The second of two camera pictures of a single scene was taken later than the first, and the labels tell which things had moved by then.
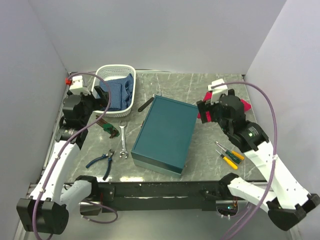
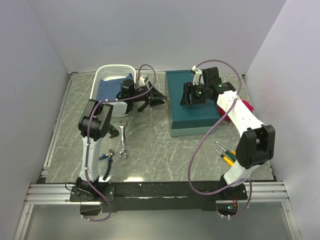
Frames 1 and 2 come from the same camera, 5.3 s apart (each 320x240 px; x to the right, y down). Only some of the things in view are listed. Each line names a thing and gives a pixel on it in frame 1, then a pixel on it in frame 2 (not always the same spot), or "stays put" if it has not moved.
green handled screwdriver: (233, 157) stays put
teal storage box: (162, 143) → (198, 119)
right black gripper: (203, 107) → (188, 89)
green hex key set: (107, 127) stays put
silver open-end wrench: (122, 124) stays put
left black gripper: (103, 95) → (155, 98)
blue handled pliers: (109, 155) stays put
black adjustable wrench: (142, 107) stays put
